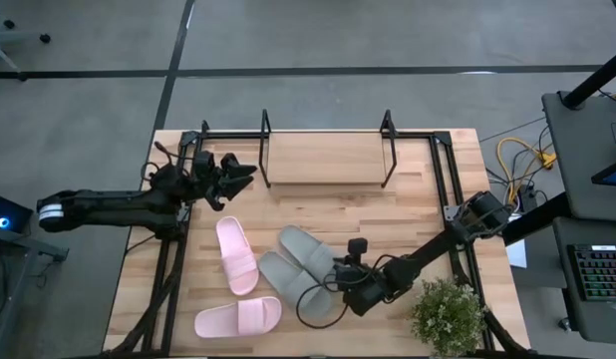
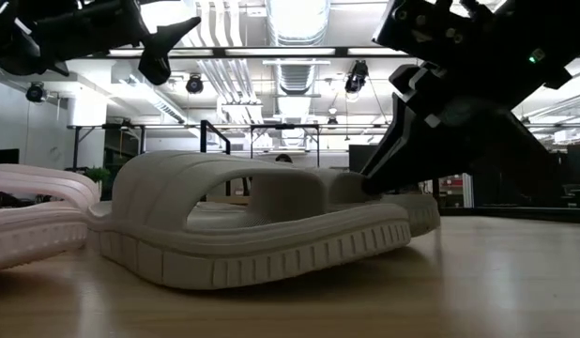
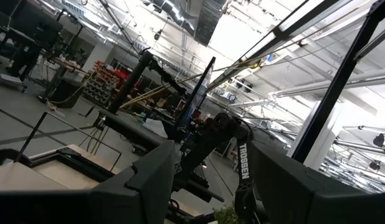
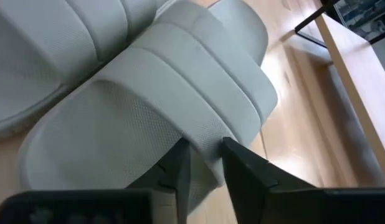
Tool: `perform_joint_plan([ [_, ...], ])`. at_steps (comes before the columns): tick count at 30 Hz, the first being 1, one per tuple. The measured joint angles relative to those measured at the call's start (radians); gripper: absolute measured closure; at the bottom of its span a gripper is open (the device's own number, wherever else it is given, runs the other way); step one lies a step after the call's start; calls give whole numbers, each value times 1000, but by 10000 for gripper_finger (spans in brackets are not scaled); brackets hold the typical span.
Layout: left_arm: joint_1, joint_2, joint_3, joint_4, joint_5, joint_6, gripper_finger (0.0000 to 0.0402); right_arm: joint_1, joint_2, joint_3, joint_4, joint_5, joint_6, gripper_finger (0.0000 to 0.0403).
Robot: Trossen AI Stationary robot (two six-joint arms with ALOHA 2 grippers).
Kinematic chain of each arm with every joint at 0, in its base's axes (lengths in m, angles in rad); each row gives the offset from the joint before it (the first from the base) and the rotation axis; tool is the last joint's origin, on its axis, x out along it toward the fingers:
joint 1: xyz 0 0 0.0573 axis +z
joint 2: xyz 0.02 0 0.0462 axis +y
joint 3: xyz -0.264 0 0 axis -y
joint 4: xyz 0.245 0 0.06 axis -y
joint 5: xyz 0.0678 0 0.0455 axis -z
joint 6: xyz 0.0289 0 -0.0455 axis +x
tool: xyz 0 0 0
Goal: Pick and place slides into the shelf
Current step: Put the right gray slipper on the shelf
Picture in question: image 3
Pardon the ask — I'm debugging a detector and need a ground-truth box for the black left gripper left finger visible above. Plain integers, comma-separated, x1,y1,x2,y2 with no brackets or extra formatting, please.
0,139,176,224

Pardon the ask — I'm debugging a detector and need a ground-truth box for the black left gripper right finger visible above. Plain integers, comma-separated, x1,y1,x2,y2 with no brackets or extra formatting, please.
248,141,385,224

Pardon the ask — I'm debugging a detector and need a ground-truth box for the black metal wood-board shelf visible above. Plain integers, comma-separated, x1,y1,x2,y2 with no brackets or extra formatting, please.
14,111,123,174

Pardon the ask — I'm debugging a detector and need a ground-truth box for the round black ceiling fixture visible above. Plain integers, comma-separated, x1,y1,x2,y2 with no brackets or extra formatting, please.
368,159,383,173
372,133,385,148

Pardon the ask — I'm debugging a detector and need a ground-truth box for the small green potted plant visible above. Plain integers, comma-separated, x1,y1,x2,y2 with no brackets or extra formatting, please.
213,202,245,224

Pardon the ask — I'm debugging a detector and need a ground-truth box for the white paper sheet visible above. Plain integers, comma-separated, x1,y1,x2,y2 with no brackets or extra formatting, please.
142,118,169,139

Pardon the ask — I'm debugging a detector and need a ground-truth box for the red parts bin rack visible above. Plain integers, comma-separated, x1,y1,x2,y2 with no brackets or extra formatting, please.
82,60,131,107

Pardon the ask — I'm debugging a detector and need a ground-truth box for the black floor box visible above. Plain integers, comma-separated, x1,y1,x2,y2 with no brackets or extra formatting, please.
48,77,85,110

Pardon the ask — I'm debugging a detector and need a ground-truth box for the black desk pole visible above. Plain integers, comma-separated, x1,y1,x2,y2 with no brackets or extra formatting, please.
107,49,188,114

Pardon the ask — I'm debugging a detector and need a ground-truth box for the black flat monitor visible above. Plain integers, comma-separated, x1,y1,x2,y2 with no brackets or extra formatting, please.
174,56,217,132

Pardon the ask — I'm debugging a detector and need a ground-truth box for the black overhead light bar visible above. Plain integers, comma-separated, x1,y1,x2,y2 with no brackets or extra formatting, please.
207,0,378,91

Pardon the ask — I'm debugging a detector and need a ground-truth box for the black background workbench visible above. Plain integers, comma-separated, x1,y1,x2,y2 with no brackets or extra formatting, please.
0,0,65,82

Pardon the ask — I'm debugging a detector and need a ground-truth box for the black metal rig frame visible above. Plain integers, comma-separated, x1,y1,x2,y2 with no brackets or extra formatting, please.
0,146,116,184

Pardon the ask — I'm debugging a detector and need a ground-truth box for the yellow cable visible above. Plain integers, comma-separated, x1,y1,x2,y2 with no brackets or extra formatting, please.
91,125,107,155

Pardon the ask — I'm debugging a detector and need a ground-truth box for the black rig upright post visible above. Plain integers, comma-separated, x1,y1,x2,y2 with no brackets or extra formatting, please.
291,0,385,164

